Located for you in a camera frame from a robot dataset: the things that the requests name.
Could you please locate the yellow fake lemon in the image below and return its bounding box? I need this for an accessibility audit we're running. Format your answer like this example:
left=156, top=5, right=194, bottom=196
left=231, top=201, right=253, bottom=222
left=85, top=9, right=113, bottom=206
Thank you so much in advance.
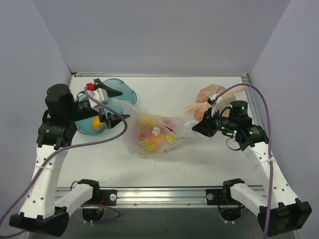
left=139, top=114, right=158, bottom=127

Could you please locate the red fake apple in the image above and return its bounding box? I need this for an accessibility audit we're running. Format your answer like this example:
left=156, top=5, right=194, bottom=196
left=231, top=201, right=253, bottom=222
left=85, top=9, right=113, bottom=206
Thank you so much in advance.
left=163, top=119, right=173, bottom=132
left=135, top=124, right=152, bottom=141

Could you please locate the clear printed plastic bag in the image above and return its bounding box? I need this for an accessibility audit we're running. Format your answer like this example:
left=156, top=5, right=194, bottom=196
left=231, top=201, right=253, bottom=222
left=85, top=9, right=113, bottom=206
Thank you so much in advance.
left=114, top=100, right=199, bottom=154

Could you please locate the orange yellow fake mango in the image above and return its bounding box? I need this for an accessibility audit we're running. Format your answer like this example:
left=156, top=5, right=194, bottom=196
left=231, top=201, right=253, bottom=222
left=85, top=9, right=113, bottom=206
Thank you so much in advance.
left=144, top=134, right=165, bottom=153

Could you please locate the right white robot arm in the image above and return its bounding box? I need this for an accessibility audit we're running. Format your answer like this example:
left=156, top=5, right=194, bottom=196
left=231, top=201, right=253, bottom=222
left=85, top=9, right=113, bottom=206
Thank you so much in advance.
left=192, top=101, right=312, bottom=237

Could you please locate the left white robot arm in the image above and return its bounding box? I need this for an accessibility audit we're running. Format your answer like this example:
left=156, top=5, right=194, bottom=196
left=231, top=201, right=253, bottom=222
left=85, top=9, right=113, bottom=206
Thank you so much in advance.
left=9, top=79, right=127, bottom=237

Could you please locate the small orange fake fruit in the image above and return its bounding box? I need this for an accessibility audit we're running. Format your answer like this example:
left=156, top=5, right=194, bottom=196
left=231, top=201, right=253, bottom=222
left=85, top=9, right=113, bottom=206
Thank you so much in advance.
left=91, top=117, right=105, bottom=130

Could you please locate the orange tied plastic bag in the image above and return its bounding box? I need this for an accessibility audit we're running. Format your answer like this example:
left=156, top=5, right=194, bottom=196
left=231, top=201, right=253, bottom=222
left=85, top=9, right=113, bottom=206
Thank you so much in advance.
left=184, top=84, right=247, bottom=120

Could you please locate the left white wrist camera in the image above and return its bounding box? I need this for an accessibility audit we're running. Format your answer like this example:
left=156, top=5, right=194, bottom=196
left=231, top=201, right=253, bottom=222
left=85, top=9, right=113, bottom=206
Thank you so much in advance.
left=84, top=83, right=109, bottom=112

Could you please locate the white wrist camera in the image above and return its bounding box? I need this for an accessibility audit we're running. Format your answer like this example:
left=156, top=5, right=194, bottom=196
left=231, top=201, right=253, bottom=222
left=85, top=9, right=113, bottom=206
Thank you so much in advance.
left=205, top=93, right=223, bottom=117
left=84, top=83, right=109, bottom=112

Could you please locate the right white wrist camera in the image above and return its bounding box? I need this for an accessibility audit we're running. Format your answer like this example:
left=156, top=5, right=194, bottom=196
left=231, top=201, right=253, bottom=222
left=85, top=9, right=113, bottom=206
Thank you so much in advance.
left=205, top=93, right=223, bottom=117

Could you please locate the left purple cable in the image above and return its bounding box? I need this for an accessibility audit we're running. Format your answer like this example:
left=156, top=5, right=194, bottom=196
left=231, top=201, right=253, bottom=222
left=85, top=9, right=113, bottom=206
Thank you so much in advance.
left=0, top=84, right=128, bottom=238

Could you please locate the purple cable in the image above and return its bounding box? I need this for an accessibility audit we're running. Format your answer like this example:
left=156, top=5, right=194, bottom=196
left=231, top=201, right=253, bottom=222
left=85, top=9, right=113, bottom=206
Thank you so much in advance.
left=0, top=84, right=128, bottom=238
left=215, top=83, right=274, bottom=237

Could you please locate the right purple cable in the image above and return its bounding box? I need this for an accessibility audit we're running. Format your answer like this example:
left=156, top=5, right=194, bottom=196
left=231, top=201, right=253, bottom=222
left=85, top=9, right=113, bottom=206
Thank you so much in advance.
left=215, top=83, right=274, bottom=237

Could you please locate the front aluminium rail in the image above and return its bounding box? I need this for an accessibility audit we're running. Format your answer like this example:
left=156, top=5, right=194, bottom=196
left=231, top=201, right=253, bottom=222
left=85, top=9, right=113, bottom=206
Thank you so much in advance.
left=54, top=186, right=265, bottom=209

